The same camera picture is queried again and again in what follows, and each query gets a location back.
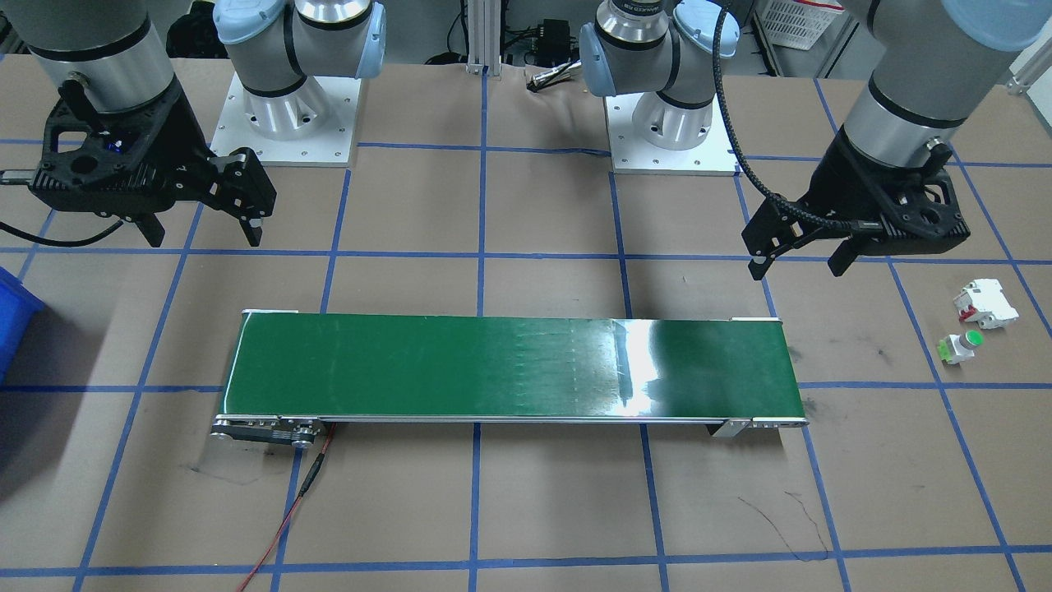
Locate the green push button switch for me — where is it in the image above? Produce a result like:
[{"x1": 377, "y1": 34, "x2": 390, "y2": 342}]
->
[{"x1": 939, "y1": 329, "x2": 985, "y2": 366}]

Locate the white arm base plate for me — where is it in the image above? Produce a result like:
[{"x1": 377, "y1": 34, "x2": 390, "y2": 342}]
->
[
  {"x1": 211, "y1": 72, "x2": 363, "y2": 169},
  {"x1": 605, "y1": 89, "x2": 741, "y2": 177}
]

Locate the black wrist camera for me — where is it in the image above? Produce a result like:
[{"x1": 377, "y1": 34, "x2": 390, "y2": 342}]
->
[
  {"x1": 894, "y1": 144, "x2": 972, "y2": 254},
  {"x1": 27, "y1": 78, "x2": 132, "y2": 216}
]

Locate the red black conveyor wire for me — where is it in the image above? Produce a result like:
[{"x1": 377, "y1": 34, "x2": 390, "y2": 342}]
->
[{"x1": 237, "y1": 423, "x2": 338, "y2": 592}]

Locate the white plastic basket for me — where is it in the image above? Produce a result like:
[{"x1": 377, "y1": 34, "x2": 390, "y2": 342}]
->
[{"x1": 756, "y1": 0, "x2": 847, "y2": 52}]

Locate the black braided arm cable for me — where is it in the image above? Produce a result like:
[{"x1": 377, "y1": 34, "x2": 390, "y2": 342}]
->
[{"x1": 711, "y1": 4, "x2": 885, "y2": 236}]

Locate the blue open-front parts bin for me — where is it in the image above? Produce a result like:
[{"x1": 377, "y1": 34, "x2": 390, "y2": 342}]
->
[{"x1": 0, "y1": 267, "x2": 47, "y2": 386}]

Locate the white circuit breaker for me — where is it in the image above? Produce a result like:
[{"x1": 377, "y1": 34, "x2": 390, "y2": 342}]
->
[{"x1": 953, "y1": 279, "x2": 1021, "y2": 331}]

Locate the black power supply box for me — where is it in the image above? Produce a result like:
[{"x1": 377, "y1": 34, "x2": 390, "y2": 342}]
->
[{"x1": 538, "y1": 21, "x2": 576, "y2": 57}]

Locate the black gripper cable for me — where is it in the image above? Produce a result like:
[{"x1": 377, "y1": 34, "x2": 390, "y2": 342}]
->
[{"x1": 0, "y1": 215, "x2": 124, "y2": 249}]

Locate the green conveyor belt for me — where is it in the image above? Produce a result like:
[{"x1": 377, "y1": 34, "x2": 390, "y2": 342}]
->
[{"x1": 210, "y1": 309, "x2": 811, "y2": 450}]

